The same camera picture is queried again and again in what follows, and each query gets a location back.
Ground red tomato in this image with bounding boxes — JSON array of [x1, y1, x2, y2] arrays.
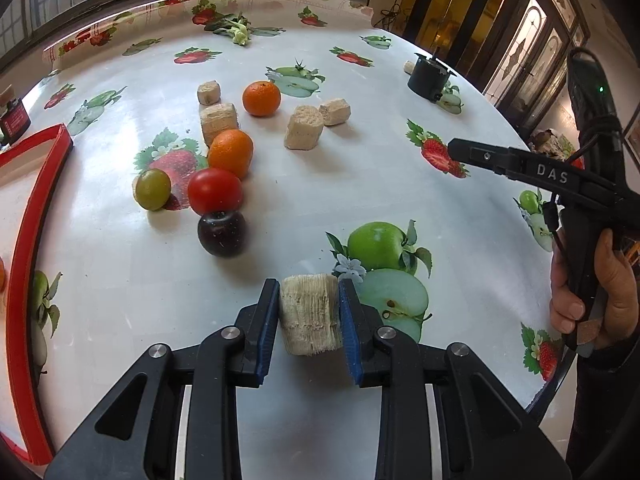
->
[[188, 168, 244, 216]]

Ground dark plum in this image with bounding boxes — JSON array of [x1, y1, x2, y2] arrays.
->
[[198, 210, 247, 258]]

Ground small beige block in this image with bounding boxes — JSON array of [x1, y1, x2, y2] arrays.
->
[[196, 80, 221, 106], [404, 61, 416, 75]]

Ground orange mandarin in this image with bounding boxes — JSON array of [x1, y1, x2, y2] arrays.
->
[[242, 80, 281, 117], [207, 129, 254, 180]]

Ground green grape tomato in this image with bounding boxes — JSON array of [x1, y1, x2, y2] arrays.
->
[[134, 169, 171, 211]]

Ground beige block tall striped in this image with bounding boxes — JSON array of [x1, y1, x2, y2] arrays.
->
[[200, 103, 239, 146]]

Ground right hand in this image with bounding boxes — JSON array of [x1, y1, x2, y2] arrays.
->
[[549, 229, 639, 350]]

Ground green leafy vegetable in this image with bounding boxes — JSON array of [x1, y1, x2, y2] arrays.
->
[[204, 13, 285, 47]]

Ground black jar red label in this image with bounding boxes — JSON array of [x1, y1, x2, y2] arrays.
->
[[1, 99, 30, 145]]

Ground red rimmed white tray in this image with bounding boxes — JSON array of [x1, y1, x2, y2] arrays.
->
[[1, 124, 73, 466]]

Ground black round container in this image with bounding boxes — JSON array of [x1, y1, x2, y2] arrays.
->
[[408, 53, 452, 103]]

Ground small beige block by container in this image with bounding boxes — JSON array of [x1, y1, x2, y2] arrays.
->
[[404, 61, 416, 75]]

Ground fruit print tablecloth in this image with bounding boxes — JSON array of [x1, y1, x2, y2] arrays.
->
[[24, 0, 550, 446]]

